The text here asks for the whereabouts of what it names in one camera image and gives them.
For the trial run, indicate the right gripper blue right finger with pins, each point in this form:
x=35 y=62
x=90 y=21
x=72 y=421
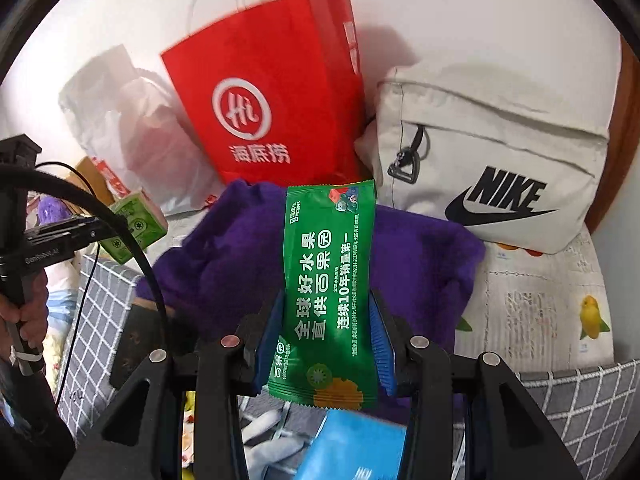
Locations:
x=383 y=337

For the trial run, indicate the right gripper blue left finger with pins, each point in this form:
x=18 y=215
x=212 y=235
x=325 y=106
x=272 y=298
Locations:
x=271 y=325

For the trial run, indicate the green wet wipe packet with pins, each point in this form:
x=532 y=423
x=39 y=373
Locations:
x=324 y=355

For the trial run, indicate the white glove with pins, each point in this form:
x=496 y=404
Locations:
x=260 y=456

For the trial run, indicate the blue tissue pack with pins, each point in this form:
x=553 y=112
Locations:
x=350 y=446

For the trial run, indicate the green tissue pocket pack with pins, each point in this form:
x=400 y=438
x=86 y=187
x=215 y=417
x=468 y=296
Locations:
x=145 y=221

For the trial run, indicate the person left hand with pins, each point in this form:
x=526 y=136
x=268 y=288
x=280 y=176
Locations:
x=33 y=317

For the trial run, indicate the colourful bedding pile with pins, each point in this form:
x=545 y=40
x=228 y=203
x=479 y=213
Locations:
x=63 y=283

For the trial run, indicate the purple knitted cloth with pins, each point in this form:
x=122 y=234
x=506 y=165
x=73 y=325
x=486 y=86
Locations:
x=232 y=263

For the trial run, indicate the dark green tea tin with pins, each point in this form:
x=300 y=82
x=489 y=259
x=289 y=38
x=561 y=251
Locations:
x=141 y=334

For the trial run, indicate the white Miniso plastic bag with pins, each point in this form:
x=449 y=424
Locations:
x=128 y=126

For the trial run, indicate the beige Nike pouch bag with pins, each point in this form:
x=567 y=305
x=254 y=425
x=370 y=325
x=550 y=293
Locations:
x=485 y=147

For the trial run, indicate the red Haidilao paper bag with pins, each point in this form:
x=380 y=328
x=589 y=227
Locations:
x=275 y=93

